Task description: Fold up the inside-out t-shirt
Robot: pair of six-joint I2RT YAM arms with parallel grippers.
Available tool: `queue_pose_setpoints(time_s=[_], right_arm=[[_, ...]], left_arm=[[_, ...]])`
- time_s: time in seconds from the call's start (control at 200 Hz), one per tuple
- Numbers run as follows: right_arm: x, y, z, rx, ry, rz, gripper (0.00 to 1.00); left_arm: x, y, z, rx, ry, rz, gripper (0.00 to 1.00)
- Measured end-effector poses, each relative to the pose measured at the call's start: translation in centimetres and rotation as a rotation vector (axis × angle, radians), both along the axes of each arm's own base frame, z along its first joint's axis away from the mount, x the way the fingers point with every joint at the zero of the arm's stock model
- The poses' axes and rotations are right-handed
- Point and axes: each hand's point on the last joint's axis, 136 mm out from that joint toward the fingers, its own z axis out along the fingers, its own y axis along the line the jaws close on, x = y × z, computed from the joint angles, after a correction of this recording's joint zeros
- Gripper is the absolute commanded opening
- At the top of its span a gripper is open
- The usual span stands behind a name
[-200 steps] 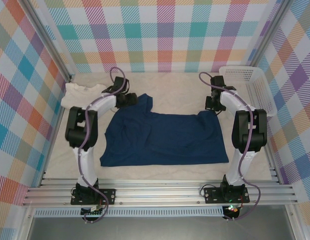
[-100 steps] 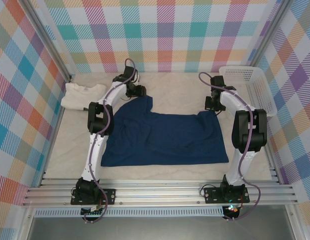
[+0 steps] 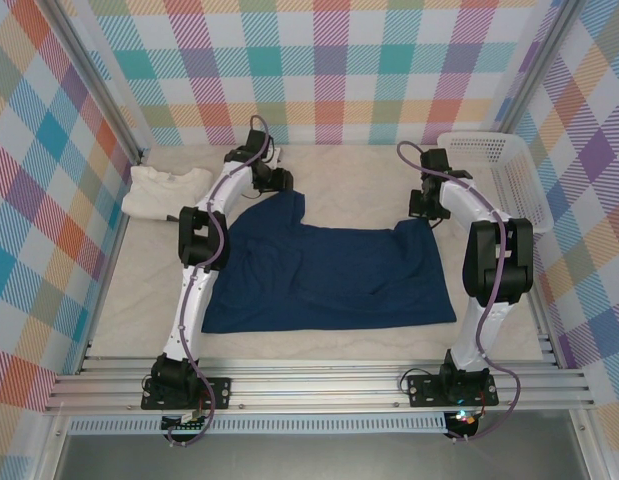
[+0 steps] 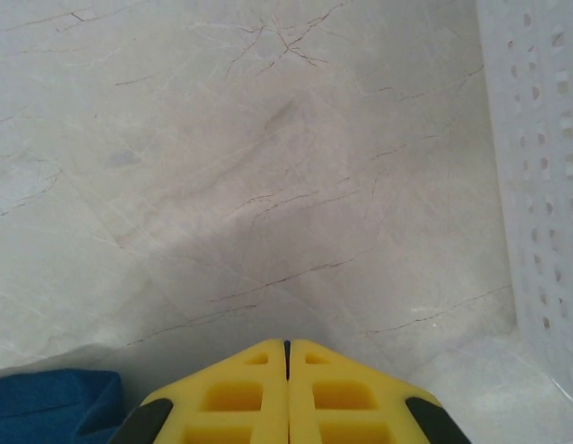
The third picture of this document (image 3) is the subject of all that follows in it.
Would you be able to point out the dark blue t-shirt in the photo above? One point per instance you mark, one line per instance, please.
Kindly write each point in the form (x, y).
(339, 275)

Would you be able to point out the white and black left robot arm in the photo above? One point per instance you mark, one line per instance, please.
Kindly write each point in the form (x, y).
(194, 300)

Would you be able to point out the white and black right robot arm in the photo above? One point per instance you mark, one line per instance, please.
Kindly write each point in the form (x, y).
(479, 330)

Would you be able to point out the folded white t-shirt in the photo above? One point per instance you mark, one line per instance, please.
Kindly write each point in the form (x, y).
(154, 192)

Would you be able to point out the white perforated plastic basket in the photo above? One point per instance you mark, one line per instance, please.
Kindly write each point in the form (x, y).
(489, 145)

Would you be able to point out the small circuit board coloured lights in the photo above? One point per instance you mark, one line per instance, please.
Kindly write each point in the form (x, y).
(464, 419)

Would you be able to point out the small circuit board white connector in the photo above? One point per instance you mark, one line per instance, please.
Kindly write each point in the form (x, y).
(184, 425)

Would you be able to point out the aluminium table side rail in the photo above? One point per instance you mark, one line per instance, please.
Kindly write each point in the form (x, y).
(106, 280)
(536, 310)

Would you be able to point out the aluminium frame post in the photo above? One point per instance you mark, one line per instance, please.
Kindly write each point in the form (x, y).
(99, 85)
(534, 70)

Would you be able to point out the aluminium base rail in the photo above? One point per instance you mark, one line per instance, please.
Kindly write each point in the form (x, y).
(314, 385)

